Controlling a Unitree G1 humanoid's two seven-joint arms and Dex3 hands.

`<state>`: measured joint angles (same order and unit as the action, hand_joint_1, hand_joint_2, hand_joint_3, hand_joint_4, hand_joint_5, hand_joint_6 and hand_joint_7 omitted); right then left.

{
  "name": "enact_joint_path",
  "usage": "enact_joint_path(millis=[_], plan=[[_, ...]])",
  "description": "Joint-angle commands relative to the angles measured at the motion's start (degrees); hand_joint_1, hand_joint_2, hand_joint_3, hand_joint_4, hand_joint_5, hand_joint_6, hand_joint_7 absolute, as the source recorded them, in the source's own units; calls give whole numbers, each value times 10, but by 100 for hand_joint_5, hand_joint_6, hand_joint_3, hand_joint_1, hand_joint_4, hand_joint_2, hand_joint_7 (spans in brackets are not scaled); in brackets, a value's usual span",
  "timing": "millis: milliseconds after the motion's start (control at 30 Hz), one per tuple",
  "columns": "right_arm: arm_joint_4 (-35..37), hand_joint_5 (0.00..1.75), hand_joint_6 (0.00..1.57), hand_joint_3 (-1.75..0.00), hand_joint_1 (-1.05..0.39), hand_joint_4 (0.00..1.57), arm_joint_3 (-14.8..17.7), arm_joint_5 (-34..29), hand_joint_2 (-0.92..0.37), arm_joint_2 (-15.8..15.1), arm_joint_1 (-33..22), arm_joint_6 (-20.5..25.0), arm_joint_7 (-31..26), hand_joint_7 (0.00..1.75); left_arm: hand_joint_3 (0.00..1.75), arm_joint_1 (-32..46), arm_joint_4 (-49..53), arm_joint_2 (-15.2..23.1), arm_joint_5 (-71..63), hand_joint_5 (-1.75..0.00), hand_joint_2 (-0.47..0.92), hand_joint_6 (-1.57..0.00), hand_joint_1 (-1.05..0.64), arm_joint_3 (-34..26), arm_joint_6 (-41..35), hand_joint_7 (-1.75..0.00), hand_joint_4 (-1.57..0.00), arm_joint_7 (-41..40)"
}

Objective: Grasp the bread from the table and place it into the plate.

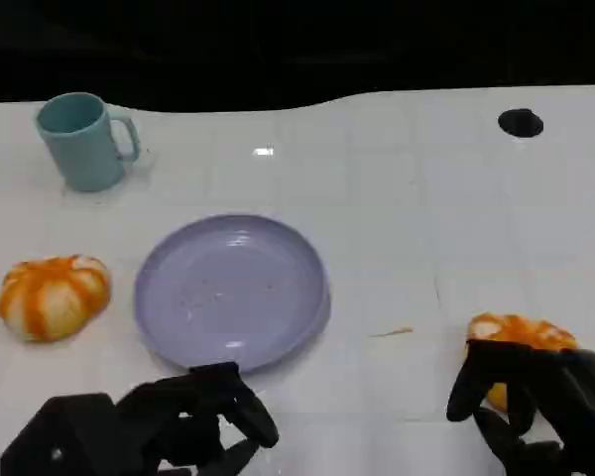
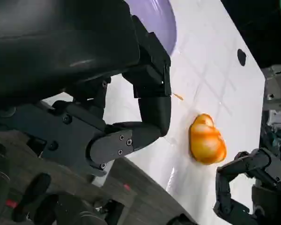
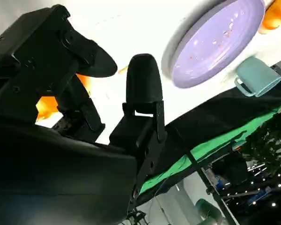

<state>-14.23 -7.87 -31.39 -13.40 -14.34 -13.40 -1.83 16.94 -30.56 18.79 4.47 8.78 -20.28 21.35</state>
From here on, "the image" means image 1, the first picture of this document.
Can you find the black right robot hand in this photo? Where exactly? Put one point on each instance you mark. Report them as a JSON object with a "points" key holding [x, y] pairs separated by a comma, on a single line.
{"points": [[550, 396]]}

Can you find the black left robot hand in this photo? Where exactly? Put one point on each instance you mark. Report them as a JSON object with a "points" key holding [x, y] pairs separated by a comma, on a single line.
{"points": [[144, 426]]}

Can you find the black round table hole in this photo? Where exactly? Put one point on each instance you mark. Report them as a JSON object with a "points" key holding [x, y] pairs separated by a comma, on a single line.
{"points": [[520, 122]]}

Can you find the orange white toy bread roll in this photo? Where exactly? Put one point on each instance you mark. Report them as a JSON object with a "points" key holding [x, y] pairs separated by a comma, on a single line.
{"points": [[523, 334], [53, 297]]}

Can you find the pale green mug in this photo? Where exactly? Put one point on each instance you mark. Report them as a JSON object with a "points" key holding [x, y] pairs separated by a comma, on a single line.
{"points": [[82, 144]]}

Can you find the lilac plate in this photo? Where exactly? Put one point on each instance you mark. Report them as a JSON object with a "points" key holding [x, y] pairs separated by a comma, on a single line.
{"points": [[230, 292]]}

